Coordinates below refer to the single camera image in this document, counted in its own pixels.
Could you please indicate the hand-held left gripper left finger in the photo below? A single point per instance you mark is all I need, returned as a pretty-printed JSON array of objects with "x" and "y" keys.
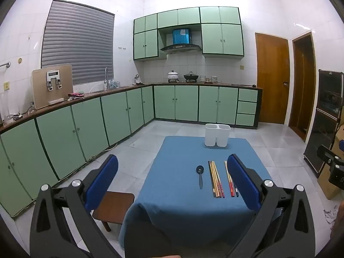
[{"x": 102, "y": 182}]

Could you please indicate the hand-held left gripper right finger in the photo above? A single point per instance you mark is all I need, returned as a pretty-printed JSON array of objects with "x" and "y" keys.
[{"x": 243, "y": 182}]

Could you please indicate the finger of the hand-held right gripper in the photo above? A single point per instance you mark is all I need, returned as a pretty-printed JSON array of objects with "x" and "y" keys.
[{"x": 323, "y": 151}]

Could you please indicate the orange red patterned chopstick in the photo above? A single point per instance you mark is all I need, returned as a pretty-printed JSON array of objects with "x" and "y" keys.
[
  {"x": 215, "y": 178},
  {"x": 218, "y": 178}
]

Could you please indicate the plain wooden chopstick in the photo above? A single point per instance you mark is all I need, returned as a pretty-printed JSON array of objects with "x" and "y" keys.
[{"x": 213, "y": 178}]

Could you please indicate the black spoon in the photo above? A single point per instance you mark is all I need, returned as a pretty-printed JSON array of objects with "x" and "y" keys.
[{"x": 200, "y": 173}]

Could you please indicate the white utensil holder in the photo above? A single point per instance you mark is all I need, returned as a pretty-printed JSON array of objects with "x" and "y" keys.
[{"x": 217, "y": 135}]

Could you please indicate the cardboard box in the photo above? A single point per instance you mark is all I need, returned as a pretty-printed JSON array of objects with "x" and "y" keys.
[{"x": 332, "y": 188}]

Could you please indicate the wooden stool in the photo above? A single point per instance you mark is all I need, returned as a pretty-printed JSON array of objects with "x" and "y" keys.
[{"x": 115, "y": 207}]

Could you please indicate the black glass cabinet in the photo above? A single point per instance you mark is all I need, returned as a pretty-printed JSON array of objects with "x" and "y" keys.
[{"x": 325, "y": 118}]

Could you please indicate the green base cabinets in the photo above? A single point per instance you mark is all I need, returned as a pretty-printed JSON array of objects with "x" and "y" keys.
[{"x": 88, "y": 123}]

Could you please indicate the blue tablecloth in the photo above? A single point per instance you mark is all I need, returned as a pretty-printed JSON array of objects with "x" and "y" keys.
[{"x": 174, "y": 188}]

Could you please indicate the open wooden doorway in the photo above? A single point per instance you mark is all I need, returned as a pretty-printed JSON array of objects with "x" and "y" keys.
[{"x": 302, "y": 86}]

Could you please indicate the closed wooden door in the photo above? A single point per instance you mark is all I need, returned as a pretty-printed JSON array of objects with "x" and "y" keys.
[{"x": 271, "y": 80}]

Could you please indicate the red cloth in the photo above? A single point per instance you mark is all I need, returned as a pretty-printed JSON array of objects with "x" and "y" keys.
[{"x": 76, "y": 95}]

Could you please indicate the metal faucet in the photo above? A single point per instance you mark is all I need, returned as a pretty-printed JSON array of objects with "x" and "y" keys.
[{"x": 107, "y": 78}]

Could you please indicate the glass jars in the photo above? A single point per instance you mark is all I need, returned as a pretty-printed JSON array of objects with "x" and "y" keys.
[{"x": 211, "y": 79}]

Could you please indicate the water dispenser panel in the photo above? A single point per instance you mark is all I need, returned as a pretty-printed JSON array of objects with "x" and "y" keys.
[{"x": 52, "y": 86}]

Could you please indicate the metal kettle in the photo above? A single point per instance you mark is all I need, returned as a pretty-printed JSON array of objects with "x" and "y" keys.
[{"x": 137, "y": 79}]

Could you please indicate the black wok with lid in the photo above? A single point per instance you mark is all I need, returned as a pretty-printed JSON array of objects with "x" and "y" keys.
[{"x": 191, "y": 77}]

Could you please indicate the clear glass container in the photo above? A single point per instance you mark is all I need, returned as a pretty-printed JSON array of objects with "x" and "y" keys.
[{"x": 6, "y": 110}]

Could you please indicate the white cooking pot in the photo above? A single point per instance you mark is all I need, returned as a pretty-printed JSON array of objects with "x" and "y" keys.
[{"x": 173, "y": 76}]

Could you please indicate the grey window blind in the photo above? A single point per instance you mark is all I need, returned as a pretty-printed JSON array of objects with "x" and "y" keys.
[{"x": 78, "y": 43}]

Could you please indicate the metal towel bar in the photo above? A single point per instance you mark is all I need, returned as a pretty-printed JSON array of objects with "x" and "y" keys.
[{"x": 4, "y": 64}]

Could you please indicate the range hood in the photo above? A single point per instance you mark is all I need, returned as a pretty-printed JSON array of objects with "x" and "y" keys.
[{"x": 180, "y": 41}]

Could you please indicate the wall socket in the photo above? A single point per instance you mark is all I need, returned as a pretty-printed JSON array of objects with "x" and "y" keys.
[{"x": 6, "y": 85}]

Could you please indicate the green wall cabinets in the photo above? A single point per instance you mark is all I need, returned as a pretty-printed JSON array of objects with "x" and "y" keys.
[{"x": 215, "y": 32}]

